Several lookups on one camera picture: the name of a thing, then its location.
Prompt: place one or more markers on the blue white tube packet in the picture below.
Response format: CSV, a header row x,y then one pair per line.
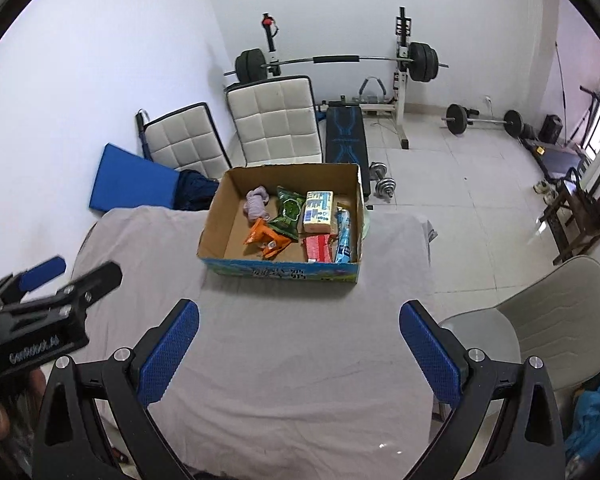
x,y
344,240

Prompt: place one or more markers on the short barbell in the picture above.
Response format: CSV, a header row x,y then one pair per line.
x,y
457,119

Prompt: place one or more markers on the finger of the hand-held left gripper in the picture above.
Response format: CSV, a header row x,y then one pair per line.
x,y
92,282
42,270

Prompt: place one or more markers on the white barbell rack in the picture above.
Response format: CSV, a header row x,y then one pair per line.
x,y
401,90

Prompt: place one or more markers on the green snack packet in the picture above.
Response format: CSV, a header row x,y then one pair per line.
x,y
287,212

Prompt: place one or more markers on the long barbell with black plates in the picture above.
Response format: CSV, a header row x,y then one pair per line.
x,y
335,59

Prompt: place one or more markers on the white quilted chair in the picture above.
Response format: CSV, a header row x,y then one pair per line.
x,y
275,120
180,145

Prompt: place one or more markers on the chrome dumbbell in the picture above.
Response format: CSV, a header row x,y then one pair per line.
x,y
378,171
386,188

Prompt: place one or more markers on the black weight bench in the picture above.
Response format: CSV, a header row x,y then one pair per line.
x,y
347,135

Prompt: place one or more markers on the blue folded mat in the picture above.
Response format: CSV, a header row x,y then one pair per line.
x,y
130,180

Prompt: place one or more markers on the cardboard box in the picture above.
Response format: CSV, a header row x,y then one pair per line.
x,y
230,240

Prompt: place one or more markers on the white and blue small box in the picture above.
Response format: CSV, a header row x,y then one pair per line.
x,y
317,210

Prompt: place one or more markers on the grey tablecloth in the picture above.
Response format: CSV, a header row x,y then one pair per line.
x,y
280,335

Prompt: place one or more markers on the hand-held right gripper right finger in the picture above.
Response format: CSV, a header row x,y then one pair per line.
x,y
430,357

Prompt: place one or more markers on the red snack packet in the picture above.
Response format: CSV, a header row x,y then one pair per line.
x,y
317,249

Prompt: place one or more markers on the beige plastic chair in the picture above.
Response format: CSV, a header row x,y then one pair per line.
x,y
545,320

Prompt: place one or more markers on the pair of shoes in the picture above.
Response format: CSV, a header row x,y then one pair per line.
x,y
545,186

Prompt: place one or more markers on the treadmill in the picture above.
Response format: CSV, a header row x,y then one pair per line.
x,y
560,160

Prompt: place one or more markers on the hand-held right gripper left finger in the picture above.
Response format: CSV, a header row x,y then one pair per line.
x,y
170,355

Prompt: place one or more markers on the blue cloth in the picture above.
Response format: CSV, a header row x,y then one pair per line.
x,y
597,410

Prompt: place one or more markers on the dark blue clothing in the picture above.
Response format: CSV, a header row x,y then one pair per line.
x,y
195,190

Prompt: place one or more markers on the orange snack packet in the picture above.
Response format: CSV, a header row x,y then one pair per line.
x,y
265,237

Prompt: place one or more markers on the black speaker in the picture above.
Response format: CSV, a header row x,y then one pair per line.
x,y
550,128

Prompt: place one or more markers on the dark wooden chair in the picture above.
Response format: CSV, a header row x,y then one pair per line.
x,y
575,215

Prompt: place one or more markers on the purple cloth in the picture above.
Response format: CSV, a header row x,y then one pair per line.
x,y
255,205

